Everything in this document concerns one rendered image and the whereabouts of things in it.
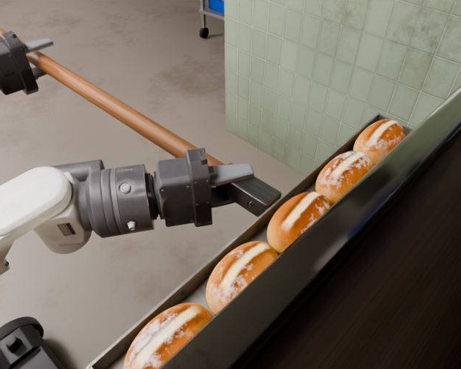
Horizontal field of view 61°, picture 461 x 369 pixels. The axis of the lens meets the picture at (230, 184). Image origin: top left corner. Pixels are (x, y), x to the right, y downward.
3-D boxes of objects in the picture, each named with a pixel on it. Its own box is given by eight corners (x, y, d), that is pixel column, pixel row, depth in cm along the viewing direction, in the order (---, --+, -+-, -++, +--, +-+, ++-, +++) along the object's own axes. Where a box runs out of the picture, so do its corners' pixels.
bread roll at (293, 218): (298, 273, 45) (304, 244, 41) (253, 242, 48) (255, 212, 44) (343, 224, 50) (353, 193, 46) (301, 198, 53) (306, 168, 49)
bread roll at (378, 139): (381, 180, 56) (391, 150, 52) (340, 159, 59) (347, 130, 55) (412, 148, 61) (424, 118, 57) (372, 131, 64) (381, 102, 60)
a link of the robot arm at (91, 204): (113, 212, 45) (8, 228, 43) (129, 251, 54) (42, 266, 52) (109, 138, 51) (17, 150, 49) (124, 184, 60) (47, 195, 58)
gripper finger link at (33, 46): (55, 45, 78) (24, 54, 75) (48, 40, 80) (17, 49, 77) (53, 37, 77) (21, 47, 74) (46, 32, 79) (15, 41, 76)
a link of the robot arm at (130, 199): (200, 129, 52) (107, 142, 50) (212, 179, 45) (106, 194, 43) (204, 196, 60) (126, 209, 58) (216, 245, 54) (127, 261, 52)
